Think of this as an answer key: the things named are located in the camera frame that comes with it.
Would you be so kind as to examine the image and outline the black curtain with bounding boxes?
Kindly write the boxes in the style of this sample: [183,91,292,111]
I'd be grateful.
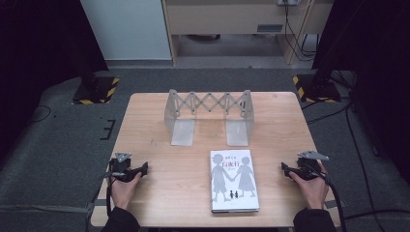
[0,0,109,162]
[311,0,410,185]

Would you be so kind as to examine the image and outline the expandable metal book stand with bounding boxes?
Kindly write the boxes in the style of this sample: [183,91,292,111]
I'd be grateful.
[163,88,255,147]

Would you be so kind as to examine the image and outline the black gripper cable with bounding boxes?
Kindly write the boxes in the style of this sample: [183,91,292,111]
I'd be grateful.
[104,167,118,218]
[309,163,348,232]

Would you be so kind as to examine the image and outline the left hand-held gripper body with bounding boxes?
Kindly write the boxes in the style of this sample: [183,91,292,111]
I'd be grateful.
[107,151,140,184]

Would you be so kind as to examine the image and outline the white book with grey figures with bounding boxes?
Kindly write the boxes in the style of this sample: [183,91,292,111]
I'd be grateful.
[209,149,261,215]

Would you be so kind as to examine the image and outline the thin black floor cable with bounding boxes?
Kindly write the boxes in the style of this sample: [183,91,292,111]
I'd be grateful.
[26,104,52,126]

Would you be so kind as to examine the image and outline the person's left hand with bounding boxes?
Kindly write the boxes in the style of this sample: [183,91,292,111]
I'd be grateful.
[110,171,143,211]

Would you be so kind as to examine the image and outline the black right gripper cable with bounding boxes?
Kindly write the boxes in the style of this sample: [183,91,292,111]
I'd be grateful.
[309,163,348,232]

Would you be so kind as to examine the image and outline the black yellow striped stand base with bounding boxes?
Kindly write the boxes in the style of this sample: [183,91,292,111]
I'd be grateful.
[72,74,121,105]
[292,72,342,104]

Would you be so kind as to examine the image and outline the white panel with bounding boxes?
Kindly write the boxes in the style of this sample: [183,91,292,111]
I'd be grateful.
[79,0,172,61]

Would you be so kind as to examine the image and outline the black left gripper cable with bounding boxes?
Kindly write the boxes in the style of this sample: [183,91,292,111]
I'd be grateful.
[104,167,118,218]

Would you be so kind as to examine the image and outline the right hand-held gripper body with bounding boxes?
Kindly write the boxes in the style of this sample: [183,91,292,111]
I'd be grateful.
[293,150,331,182]

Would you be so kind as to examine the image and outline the light wooden desk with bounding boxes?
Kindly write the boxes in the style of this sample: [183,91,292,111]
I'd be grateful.
[161,0,335,67]

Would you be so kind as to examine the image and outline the black hanging cables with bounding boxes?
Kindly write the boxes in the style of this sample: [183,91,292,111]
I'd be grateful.
[282,0,320,63]

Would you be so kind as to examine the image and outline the person's right hand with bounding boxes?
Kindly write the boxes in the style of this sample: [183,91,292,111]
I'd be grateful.
[288,161,330,211]

